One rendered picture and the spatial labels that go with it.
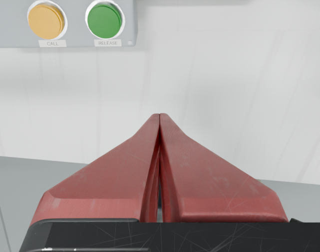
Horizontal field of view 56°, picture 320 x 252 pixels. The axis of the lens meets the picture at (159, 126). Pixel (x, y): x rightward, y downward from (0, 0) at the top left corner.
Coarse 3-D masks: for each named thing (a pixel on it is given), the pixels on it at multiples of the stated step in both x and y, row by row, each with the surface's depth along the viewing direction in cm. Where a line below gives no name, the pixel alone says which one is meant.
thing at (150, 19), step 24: (144, 0) 45; (168, 0) 45; (192, 0) 45; (216, 0) 45; (240, 0) 45; (264, 0) 45; (288, 0) 45; (312, 0) 45; (144, 24) 47; (168, 24) 47; (192, 24) 47; (216, 24) 47; (240, 24) 47; (264, 24) 47; (288, 24) 47; (312, 24) 47
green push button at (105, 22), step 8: (96, 8) 35; (104, 8) 35; (112, 8) 35; (88, 16) 36; (96, 16) 35; (104, 16) 35; (112, 16) 35; (120, 16) 36; (88, 24) 36; (96, 24) 36; (104, 24) 36; (112, 24) 36; (120, 24) 36; (96, 32) 36; (104, 32) 36; (112, 32) 36
